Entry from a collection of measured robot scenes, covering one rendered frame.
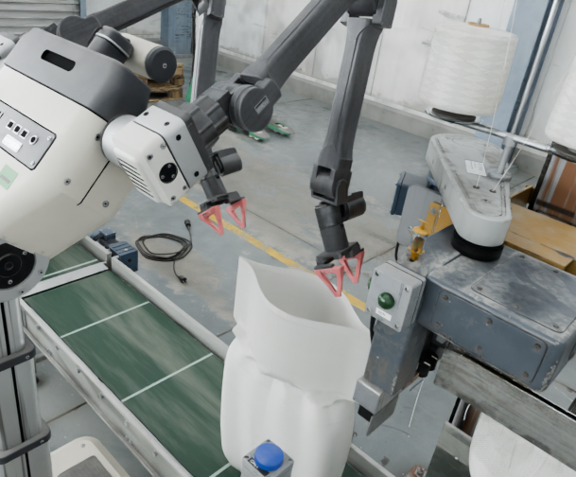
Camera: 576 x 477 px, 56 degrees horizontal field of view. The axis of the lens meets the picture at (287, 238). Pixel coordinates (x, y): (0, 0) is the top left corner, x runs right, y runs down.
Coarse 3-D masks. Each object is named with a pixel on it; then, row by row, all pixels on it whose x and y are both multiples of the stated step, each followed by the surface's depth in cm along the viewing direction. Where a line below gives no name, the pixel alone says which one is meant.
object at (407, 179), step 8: (400, 176) 137; (408, 176) 138; (416, 176) 139; (400, 184) 133; (408, 184) 134; (424, 184) 135; (400, 192) 134; (400, 200) 135; (392, 208) 137; (400, 208) 136
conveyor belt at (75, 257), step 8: (72, 248) 261; (80, 248) 262; (56, 256) 252; (64, 256) 253; (72, 256) 254; (80, 256) 255; (88, 256) 256; (48, 264) 246; (56, 264) 247; (64, 264) 248; (72, 264) 249; (80, 264) 250; (88, 264) 251; (48, 272) 241; (56, 272) 242; (64, 272) 243
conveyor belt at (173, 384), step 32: (64, 288) 232; (96, 288) 235; (128, 288) 238; (64, 320) 214; (96, 320) 216; (128, 320) 219; (160, 320) 221; (96, 352) 200; (128, 352) 202; (160, 352) 204; (192, 352) 207; (128, 384) 188; (160, 384) 190; (192, 384) 192; (160, 416) 177; (192, 416) 179; (192, 448) 168
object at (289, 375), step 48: (240, 288) 149; (288, 288) 146; (336, 288) 139; (240, 336) 149; (288, 336) 128; (336, 336) 125; (240, 384) 149; (288, 384) 136; (336, 384) 132; (240, 432) 154; (288, 432) 139; (336, 432) 135
